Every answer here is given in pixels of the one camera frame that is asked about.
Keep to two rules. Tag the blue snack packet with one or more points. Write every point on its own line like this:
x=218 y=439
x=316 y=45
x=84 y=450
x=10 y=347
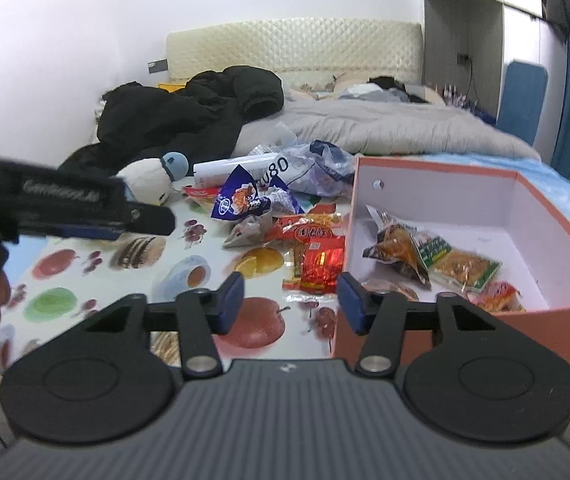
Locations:
x=240 y=200

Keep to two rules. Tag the pink cardboard box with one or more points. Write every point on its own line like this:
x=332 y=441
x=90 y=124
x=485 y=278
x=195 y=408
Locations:
x=465 y=200

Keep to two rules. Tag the green label snack packet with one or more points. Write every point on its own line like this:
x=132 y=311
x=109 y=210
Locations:
x=457 y=262

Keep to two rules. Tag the blue chair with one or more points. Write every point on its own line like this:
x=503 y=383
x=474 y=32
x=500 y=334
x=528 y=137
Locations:
x=522 y=100

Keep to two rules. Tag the shiny red snack packet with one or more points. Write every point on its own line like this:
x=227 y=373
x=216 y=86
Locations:
x=317 y=265

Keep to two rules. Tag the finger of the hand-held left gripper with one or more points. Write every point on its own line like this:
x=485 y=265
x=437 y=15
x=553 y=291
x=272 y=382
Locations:
x=150 y=221

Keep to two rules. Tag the white rolled package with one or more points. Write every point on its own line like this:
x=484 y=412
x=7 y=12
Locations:
x=220 y=172

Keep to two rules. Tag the grey snack packet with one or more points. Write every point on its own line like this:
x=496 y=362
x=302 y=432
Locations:
x=250 y=230

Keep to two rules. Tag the group of small bottles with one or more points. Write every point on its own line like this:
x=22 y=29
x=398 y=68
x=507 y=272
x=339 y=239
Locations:
x=455 y=96

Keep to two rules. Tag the grey duvet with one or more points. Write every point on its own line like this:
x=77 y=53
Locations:
x=390 y=125

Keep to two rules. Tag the clear blue printed plastic bag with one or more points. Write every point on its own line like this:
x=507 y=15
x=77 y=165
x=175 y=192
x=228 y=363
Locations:
x=325 y=170

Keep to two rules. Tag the grey wall plate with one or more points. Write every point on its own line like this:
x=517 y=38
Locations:
x=157 y=66

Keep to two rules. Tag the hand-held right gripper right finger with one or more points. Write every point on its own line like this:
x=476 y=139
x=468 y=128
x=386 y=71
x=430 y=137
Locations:
x=352 y=305

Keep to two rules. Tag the brown snack packet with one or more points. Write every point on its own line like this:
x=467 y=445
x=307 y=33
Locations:
x=397 y=250

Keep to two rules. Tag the black puffer jacket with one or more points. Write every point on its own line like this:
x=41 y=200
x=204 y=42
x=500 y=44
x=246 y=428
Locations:
x=175 y=115

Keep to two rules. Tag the black garment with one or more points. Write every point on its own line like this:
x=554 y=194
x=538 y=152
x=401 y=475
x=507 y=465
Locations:
x=387 y=83

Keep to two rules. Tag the pink red snack packet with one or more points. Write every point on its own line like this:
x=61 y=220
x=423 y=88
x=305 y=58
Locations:
x=500 y=296

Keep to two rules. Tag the black wall charger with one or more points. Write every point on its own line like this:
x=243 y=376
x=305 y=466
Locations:
x=463 y=58

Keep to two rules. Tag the white wardrobe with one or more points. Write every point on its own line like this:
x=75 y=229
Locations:
x=465 y=5

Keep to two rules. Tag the food printed tablecloth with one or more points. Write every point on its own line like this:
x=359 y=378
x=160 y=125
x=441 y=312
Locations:
x=115 y=280

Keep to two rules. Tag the white blue plush penguin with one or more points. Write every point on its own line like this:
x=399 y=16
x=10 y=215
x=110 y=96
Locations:
x=145 y=180

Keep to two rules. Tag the red yellow snack packet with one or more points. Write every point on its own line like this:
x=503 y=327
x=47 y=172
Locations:
x=310 y=225

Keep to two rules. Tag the cream quilted headboard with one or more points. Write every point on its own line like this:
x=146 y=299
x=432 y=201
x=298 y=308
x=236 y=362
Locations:
x=290 y=45

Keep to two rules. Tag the small red white packet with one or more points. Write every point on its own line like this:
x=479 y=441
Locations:
x=202 y=195

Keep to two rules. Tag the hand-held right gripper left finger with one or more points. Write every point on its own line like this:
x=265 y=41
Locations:
x=230 y=305

